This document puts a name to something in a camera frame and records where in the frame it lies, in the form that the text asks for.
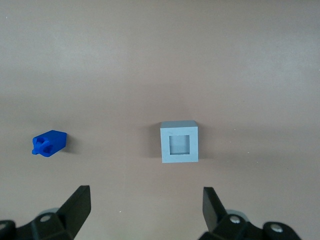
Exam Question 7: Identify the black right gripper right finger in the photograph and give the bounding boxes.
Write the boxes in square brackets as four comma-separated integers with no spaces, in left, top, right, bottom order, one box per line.
[197,186,300,240]

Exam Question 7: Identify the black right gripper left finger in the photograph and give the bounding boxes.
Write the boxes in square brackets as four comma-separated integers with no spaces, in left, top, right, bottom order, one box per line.
[0,185,92,240]

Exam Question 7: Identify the small blue plastic part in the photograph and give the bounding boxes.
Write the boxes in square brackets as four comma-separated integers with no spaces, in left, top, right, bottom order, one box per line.
[31,129,68,159]

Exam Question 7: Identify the gray square base block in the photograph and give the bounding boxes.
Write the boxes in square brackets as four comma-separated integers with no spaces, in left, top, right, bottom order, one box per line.
[159,120,200,164]

